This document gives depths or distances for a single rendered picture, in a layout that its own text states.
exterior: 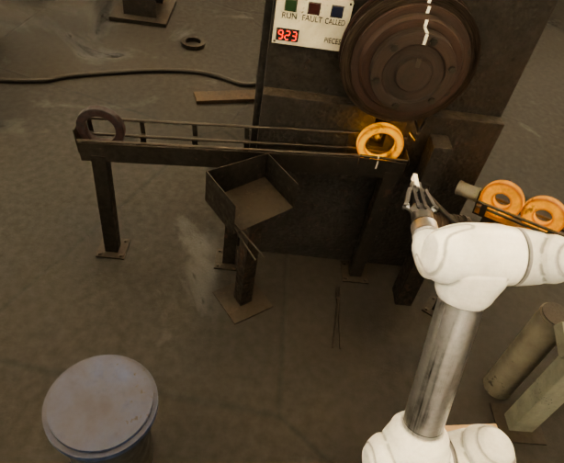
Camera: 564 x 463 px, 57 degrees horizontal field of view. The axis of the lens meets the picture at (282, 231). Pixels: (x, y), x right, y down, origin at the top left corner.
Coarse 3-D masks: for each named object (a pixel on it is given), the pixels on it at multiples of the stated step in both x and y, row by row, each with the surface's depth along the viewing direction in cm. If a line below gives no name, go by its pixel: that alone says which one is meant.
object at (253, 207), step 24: (216, 168) 186; (240, 168) 193; (264, 168) 200; (216, 192) 183; (240, 192) 197; (264, 192) 198; (288, 192) 192; (240, 216) 188; (264, 216) 189; (240, 240) 209; (240, 264) 217; (240, 288) 226; (240, 312) 230
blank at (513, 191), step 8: (496, 184) 194; (504, 184) 192; (512, 184) 192; (488, 192) 198; (496, 192) 196; (504, 192) 194; (512, 192) 192; (520, 192) 192; (488, 200) 200; (512, 200) 194; (520, 200) 192; (488, 208) 201; (504, 208) 198; (512, 208) 195; (520, 208) 193; (496, 216) 201
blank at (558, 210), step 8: (528, 200) 192; (536, 200) 188; (544, 200) 187; (552, 200) 186; (528, 208) 192; (536, 208) 190; (544, 208) 188; (552, 208) 186; (560, 208) 185; (528, 216) 193; (552, 216) 188; (560, 216) 186; (528, 224) 195; (544, 224) 192; (552, 224) 189; (560, 224) 188
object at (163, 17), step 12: (120, 0) 437; (132, 0) 413; (144, 0) 413; (156, 0) 442; (168, 0) 450; (120, 12) 421; (132, 12) 420; (144, 12) 419; (156, 12) 430; (168, 12) 433; (144, 24) 417; (156, 24) 417
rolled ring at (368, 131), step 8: (368, 128) 200; (376, 128) 198; (384, 128) 198; (392, 128) 198; (360, 136) 202; (368, 136) 201; (392, 136) 201; (400, 136) 200; (360, 144) 204; (400, 144) 203; (360, 152) 207; (368, 152) 208; (392, 152) 206; (384, 160) 209
